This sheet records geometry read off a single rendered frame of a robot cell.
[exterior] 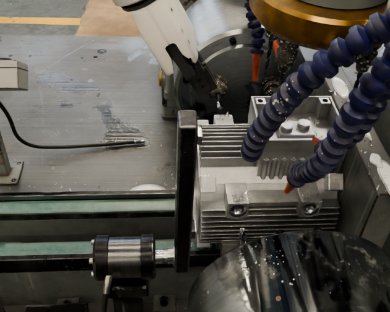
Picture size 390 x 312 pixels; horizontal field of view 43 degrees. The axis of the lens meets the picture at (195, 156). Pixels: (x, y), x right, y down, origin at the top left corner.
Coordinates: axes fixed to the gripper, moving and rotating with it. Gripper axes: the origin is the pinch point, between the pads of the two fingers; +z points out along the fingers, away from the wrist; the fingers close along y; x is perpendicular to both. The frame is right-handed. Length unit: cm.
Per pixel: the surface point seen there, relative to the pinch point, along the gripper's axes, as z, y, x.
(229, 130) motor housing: 7.3, 4.3, 0.5
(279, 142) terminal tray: 6.9, 11.0, 7.0
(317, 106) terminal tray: 11.7, 1.8, 13.2
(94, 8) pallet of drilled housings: 66, -231, -88
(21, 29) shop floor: 55, -232, -136
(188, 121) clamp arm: -8.9, 20.0, 1.2
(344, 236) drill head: 7.0, 28.2, 10.7
